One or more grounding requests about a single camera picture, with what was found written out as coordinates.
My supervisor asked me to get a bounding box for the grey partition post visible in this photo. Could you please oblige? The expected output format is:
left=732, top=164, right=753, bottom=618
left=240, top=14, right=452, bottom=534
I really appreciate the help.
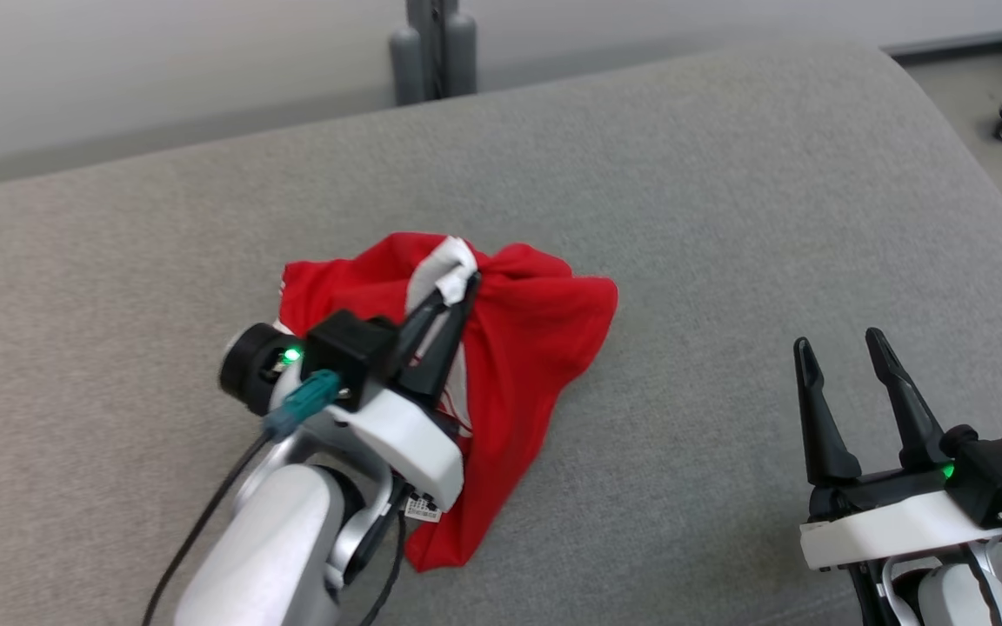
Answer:
left=389, top=0, right=478, bottom=107

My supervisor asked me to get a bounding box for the black round left gripper motor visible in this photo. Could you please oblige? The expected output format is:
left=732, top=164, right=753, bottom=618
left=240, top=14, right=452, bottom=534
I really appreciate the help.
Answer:
left=219, top=323, right=295, bottom=417

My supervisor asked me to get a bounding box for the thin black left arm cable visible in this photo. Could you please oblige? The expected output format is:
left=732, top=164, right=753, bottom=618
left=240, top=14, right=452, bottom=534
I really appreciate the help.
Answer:
left=360, top=496, right=409, bottom=626

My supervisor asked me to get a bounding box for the black left cable teal plug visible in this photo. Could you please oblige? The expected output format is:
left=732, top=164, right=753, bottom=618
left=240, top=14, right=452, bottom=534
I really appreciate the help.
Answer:
left=143, top=369, right=343, bottom=626

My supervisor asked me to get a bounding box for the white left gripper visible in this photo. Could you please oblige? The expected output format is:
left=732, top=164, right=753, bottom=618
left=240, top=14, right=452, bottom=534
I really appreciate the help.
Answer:
left=325, top=273, right=482, bottom=514

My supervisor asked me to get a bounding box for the red white number jersey shirt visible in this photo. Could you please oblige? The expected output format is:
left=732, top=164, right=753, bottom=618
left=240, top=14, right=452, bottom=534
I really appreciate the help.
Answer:
left=277, top=231, right=619, bottom=573

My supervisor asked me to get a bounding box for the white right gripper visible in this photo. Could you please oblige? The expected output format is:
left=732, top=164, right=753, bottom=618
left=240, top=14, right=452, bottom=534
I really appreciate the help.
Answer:
left=793, top=327, right=1002, bottom=572

